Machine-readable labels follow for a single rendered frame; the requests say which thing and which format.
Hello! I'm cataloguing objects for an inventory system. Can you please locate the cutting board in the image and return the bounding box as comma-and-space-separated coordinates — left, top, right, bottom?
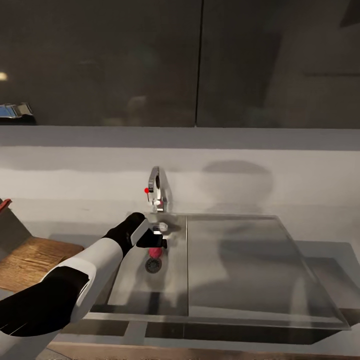
0, 236, 85, 293

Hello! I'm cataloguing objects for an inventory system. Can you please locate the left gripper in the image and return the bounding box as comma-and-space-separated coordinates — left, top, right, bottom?
136, 232, 168, 249

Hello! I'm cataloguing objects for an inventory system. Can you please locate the vidalia onion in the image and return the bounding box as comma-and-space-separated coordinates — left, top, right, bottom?
148, 247, 163, 259

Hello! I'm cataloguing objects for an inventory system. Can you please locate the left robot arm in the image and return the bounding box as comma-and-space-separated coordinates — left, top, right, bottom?
0, 212, 168, 360

